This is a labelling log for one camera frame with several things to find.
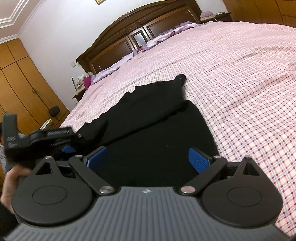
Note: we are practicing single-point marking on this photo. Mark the purple ruffled pillow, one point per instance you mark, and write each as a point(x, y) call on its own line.
point(108, 71)
point(169, 33)

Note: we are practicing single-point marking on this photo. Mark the wall light switch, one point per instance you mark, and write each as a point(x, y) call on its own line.
point(73, 64)

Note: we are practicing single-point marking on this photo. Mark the right dark nightstand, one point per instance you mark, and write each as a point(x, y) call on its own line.
point(208, 16)

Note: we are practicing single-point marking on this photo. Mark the wooden sideboard cabinet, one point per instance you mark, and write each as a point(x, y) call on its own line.
point(263, 11)

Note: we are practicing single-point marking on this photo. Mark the black knit cardigan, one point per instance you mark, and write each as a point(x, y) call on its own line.
point(148, 135)

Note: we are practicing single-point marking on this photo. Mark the wooden desk with papers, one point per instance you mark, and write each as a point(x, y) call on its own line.
point(47, 124)

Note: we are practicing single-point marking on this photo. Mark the framed wall picture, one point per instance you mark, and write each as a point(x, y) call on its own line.
point(99, 1)

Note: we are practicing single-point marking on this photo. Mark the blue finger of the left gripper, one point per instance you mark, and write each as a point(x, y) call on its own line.
point(68, 149)

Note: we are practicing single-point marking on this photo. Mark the orange wooden wardrobe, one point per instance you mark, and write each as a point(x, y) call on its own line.
point(24, 91)

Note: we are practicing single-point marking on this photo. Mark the left dark nightstand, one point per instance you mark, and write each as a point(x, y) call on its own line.
point(78, 96)

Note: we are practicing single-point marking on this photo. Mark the pink checked bedspread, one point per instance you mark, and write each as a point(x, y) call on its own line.
point(241, 76)

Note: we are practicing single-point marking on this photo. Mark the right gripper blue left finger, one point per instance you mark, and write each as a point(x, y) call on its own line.
point(96, 159)

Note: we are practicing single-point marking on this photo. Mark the person's left hand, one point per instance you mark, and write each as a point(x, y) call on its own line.
point(11, 183)

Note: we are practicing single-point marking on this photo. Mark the small black hanging bag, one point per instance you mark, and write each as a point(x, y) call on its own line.
point(54, 111)

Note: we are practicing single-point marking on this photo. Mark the right purple ruffled pillow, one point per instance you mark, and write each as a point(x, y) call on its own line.
point(169, 33)

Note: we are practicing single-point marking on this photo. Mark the left purple ruffled pillow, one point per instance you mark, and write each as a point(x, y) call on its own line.
point(108, 71)

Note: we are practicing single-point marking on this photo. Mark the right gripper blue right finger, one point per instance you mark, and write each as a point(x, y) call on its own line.
point(199, 160)

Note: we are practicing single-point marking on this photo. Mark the magenta cloth on nightstand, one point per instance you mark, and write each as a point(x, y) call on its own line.
point(87, 82)

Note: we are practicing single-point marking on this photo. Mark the dark nightstand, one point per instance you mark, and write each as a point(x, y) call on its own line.
point(208, 16)
point(78, 96)

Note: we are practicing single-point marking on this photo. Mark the dark wooden headboard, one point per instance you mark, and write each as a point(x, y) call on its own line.
point(135, 28)

